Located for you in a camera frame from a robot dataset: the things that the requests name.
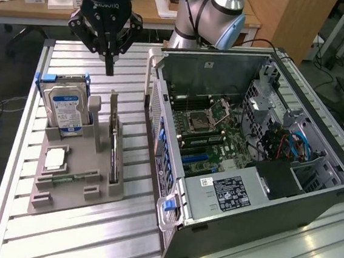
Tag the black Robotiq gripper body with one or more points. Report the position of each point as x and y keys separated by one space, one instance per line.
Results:
x=106 y=6

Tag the graphics card with metal bracket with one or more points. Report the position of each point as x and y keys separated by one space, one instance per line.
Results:
x=115 y=135

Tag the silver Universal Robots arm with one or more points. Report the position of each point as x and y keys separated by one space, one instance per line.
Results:
x=223 y=9

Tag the white paper stack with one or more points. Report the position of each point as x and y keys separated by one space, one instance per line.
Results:
x=165 y=8

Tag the wooden desk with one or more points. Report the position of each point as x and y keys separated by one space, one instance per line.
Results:
x=25 y=11

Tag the blue disk caddy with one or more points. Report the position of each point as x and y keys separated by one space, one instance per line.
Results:
x=47 y=78

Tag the hard disk with blue label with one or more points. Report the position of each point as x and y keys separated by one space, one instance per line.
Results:
x=65 y=109

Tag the CPU socket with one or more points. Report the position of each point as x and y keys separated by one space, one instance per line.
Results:
x=197 y=121

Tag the metal socket cover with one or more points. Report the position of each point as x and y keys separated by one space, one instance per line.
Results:
x=221 y=109

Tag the installed RAM stick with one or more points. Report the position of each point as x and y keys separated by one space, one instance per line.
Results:
x=204 y=139

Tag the silver CPU chip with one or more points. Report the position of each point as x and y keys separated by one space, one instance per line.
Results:
x=55 y=159

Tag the perforated metal drive cage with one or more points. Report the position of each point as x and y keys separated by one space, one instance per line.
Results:
x=254 y=94

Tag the blue expansion slot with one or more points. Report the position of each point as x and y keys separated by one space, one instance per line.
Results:
x=195 y=159

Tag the green RAM stick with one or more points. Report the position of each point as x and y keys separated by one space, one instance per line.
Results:
x=63 y=177

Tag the green motherboard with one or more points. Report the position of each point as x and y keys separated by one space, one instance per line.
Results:
x=218 y=151

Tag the wooden cabinet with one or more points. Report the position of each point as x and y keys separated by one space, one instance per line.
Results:
x=295 y=22

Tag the silver chipset heatsink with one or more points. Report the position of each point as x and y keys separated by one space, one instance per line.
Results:
x=229 y=165

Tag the blue case release latch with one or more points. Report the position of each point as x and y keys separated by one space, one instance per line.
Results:
x=169 y=205

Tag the grey power supply unit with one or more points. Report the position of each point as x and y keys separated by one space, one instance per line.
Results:
x=229 y=198

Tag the black drive housing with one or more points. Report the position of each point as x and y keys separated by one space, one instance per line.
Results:
x=277 y=178

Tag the open grey PC case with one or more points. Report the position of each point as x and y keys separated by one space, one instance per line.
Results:
x=240 y=242

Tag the grey disk bay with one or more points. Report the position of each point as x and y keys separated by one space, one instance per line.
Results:
x=322 y=177

